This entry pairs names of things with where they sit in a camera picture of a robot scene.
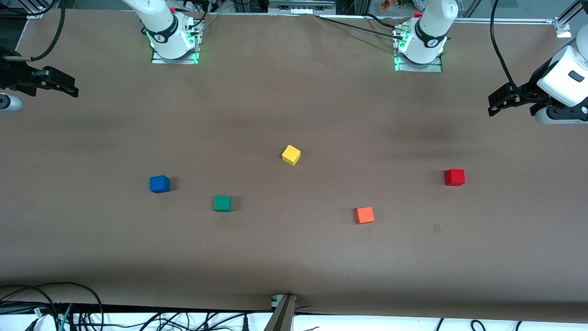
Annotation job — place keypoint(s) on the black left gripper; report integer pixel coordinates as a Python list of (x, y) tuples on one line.
[(528, 93)]

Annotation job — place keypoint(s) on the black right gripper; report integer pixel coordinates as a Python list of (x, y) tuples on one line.
[(13, 76)]

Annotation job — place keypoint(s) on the red block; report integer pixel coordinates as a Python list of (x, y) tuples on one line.
[(455, 177)]

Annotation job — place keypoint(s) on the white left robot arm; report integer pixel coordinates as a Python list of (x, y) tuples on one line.
[(429, 46)]

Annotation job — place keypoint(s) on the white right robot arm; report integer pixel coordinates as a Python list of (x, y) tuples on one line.
[(167, 37)]

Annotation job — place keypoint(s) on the blue block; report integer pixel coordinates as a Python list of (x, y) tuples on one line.
[(159, 184)]

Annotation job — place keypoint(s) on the orange block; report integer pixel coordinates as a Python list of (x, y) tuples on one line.
[(364, 215)]

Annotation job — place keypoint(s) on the green block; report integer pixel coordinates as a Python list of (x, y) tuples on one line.
[(222, 203)]

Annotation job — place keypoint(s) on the yellow block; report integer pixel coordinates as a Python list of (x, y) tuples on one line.
[(291, 155)]

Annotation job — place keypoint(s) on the white power strip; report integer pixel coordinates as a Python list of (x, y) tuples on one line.
[(301, 7)]

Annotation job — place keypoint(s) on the aluminium corner bracket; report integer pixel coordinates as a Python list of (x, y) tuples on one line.
[(562, 27), (36, 13)]

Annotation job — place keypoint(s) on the aluminium frame rail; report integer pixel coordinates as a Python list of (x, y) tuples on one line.
[(505, 20)]

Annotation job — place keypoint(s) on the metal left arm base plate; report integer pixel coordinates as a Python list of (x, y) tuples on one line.
[(420, 68)]

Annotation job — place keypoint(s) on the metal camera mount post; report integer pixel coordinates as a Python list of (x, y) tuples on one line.
[(281, 317)]

